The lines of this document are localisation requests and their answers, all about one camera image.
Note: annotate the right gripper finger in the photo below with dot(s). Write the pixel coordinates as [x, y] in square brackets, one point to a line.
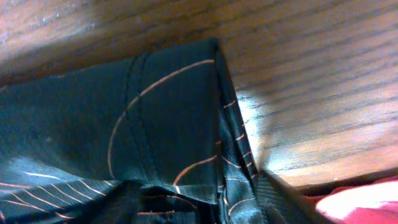
[281, 204]

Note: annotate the black printed sports jersey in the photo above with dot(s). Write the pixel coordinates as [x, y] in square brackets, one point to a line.
[157, 138]

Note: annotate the red t-shirt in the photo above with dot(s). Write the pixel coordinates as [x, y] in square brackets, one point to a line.
[374, 203]

